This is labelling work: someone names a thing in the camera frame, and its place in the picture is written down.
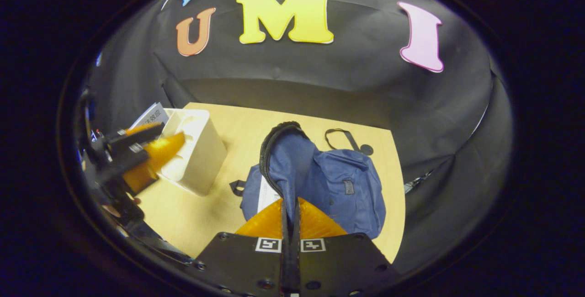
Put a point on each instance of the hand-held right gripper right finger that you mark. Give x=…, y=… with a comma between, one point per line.
x=343, y=265

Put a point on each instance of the cream plastic bookshelf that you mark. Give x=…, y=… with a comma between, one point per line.
x=201, y=155

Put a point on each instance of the black backdrop cloth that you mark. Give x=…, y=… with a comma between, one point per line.
x=347, y=73

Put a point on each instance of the blue cover white book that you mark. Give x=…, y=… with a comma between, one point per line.
x=268, y=194
x=153, y=115

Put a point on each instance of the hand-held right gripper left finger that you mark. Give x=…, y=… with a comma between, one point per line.
x=242, y=265

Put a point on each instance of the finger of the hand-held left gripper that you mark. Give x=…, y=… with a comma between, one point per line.
x=155, y=157
x=137, y=137

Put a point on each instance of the navy blue schoolbag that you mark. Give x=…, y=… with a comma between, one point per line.
x=338, y=182

